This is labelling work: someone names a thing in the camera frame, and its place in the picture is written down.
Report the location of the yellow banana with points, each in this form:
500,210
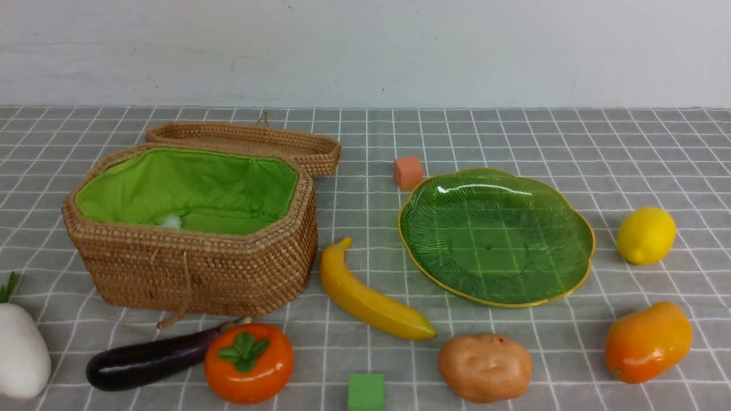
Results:
365,303

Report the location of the woven rattan basket lid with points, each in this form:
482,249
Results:
316,154

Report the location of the yellow lemon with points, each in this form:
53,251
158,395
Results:
646,236

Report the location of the white radish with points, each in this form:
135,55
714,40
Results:
25,359

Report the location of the green foam cube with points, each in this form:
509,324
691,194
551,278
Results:
366,392

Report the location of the dark purple eggplant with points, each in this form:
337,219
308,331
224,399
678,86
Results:
137,365

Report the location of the woven rattan basket green lining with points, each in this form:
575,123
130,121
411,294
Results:
195,229

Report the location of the orange foam cube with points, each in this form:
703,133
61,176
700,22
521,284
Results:
408,172

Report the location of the grey checked tablecloth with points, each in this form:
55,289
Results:
606,162

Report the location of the green glass leaf plate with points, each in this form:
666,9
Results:
497,239

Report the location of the orange persimmon green leaves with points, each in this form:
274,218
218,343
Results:
249,364

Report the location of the brown potato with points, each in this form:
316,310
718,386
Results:
485,367

